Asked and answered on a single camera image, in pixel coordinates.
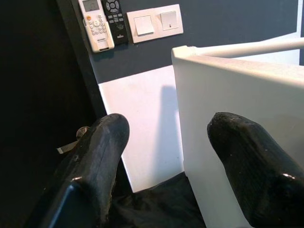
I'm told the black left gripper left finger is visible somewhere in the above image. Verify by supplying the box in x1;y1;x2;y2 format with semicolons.
23;113;130;228

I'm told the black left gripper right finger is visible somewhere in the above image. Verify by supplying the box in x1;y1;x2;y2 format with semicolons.
206;111;304;228

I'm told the white plastic table top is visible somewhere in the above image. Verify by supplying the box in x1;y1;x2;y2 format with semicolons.
171;45;304;228

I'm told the white plastic table leg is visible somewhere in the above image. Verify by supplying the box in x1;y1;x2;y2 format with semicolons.
190;37;304;58

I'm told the black plastic tablecloth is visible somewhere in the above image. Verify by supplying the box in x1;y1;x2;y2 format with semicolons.
108;172;207;228

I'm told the white air conditioner remote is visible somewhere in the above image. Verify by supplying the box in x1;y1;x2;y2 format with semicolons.
78;0;115;53

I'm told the black remote control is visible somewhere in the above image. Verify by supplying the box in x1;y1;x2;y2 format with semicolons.
101;0;129;46

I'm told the white double light switch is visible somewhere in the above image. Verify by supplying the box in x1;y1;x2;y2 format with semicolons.
126;4;184;44

